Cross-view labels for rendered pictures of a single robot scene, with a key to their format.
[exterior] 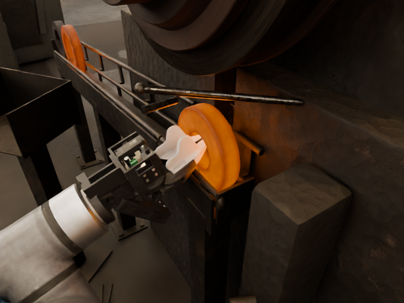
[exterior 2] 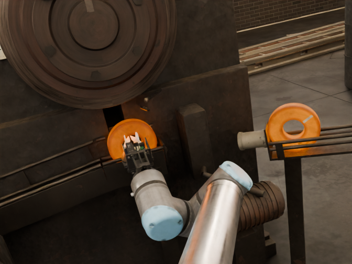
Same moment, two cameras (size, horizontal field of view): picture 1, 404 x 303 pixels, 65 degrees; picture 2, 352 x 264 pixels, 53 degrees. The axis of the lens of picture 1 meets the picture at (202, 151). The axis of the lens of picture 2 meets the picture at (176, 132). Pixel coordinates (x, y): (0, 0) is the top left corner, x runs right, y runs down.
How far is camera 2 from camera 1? 0.92 m
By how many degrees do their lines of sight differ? 61
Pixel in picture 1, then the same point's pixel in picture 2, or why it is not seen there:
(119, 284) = not seen: outside the picture
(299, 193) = (191, 108)
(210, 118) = (134, 120)
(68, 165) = not seen: outside the picture
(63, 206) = (152, 175)
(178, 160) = not seen: hidden behind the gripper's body
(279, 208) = (196, 112)
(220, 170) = (153, 138)
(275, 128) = (153, 109)
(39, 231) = (161, 186)
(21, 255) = (169, 197)
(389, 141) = (193, 80)
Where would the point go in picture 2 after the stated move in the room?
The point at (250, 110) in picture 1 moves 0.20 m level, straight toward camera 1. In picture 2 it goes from (135, 112) to (191, 112)
